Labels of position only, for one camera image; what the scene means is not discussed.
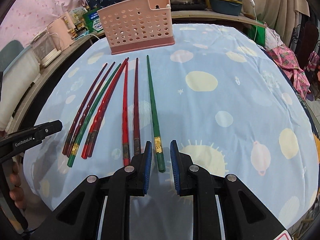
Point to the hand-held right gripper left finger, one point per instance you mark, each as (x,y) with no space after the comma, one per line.
(148,167)

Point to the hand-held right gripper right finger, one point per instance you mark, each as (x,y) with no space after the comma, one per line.
(174,170)

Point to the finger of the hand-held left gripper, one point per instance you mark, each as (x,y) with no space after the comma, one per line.
(48,128)

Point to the maroon chopstick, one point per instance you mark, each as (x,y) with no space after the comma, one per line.
(137,130)
(67,145)
(72,143)

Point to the red chopstick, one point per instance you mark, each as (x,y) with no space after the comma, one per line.
(85,150)
(125,155)
(91,150)

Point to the green chopstick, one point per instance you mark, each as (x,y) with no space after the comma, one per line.
(155,130)
(72,158)

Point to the pink perforated utensil basket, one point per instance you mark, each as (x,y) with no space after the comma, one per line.
(136,27)

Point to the person's left hand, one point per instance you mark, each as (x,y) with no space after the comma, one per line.
(14,180)

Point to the light blue printed tablecloth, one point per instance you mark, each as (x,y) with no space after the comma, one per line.
(200,105)

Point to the pink electric kettle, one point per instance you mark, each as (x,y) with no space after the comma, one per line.
(61,23)

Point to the green tin can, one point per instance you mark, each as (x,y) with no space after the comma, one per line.
(93,20)

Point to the pink printed curtain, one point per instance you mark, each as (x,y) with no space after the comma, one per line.
(37,5)

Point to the pink pineapple printed cloth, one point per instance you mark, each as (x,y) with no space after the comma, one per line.
(287,62)

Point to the green cloth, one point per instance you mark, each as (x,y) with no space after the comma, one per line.
(261,32)

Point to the black induction cooker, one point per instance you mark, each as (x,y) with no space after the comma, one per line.
(190,7)

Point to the blue bowl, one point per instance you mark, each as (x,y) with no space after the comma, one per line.
(225,8)

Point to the wooden stick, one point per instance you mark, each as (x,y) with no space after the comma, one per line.
(250,16)

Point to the black metal chair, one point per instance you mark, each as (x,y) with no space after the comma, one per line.
(306,35)

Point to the beige curtain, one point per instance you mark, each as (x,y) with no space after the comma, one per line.
(275,0)

